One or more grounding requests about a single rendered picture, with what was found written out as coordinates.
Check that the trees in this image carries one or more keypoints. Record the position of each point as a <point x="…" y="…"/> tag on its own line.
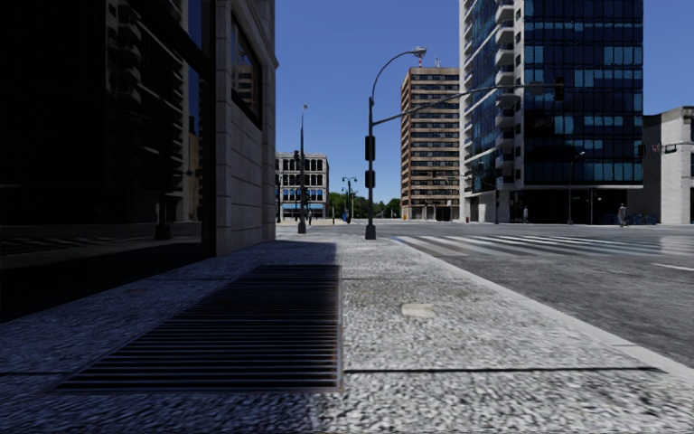
<point x="360" y="206"/>

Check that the grey street lamp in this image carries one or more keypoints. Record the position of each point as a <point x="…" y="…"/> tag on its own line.
<point x="302" y="173"/>
<point x="571" y="190"/>
<point x="349" y="195"/>

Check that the pale stone building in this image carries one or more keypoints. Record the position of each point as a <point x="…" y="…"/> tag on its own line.
<point x="314" y="184"/>

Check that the brown concrete tower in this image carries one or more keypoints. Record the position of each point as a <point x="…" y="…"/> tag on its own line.
<point x="431" y="141"/>

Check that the grey stone building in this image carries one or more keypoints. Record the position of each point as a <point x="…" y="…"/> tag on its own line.
<point x="244" y="163"/>

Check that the person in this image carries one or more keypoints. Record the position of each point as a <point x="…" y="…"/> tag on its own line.
<point x="525" y="215"/>
<point x="622" y="215"/>

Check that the glass tower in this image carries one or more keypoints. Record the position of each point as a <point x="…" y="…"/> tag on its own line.
<point x="580" y="97"/>

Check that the pale concrete building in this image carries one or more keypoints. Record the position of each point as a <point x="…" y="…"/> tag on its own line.
<point x="669" y="173"/>

